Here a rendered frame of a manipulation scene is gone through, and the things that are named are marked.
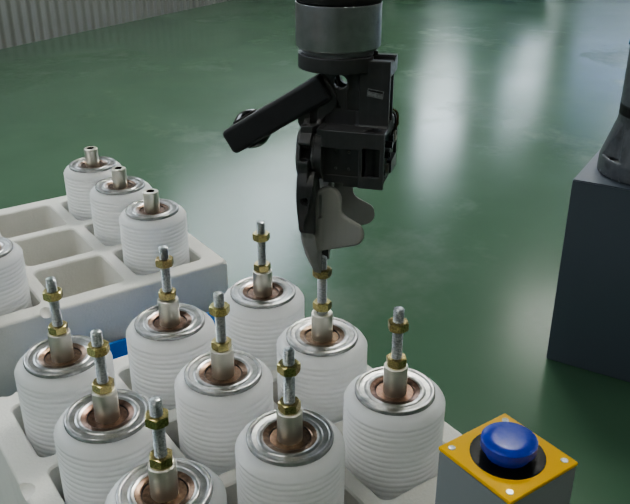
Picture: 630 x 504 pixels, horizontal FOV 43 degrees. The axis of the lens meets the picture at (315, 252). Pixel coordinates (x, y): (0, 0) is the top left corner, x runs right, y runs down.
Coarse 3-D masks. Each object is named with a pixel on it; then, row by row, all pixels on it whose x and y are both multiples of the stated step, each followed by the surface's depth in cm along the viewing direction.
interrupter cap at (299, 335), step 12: (300, 324) 86; (336, 324) 85; (348, 324) 85; (288, 336) 83; (300, 336) 83; (336, 336) 84; (348, 336) 83; (300, 348) 81; (312, 348) 81; (324, 348) 81; (336, 348) 81; (348, 348) 81
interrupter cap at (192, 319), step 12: (144, 312) 88; (156, 312) 88; (180, 312) 88; (192, 312) 88; (144, 324) 85; (156, 324) 86; (180, 324) 86; (192, 324) 85; (144, 336) 83; (156, 336) 83; (168, 336) 83; (180, 336) 83
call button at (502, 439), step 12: (492, 432) 57; (504, 432) 57; (516, 432) 57; (528, 432) 57; (480, 444) 57; (492, 444) 56; (504, 444) 56; (516, 444) 56; (528, 444) 56; (492, 456) 56; (504, 456) 55; (516, 456) 55; (528, 456) 55
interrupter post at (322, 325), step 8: (312, 312) 82; (328, 312) 82; (312, 320) 82; (320, 320) 82; (328, 320) 82; (312, 328) 83; (320, 328) 82; (328, 328) 82; (312, 336) 83; (320, 336) 82; (328, 336) 83
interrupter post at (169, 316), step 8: (176, 296) 85; (160, 304) 84; (168, 304) 84; (176, 304) 85; (160, 312) 85; (168, 312) 85; (176, 312) 85; (160, 320) 85; (168, 320) 85; (176, 320) 85
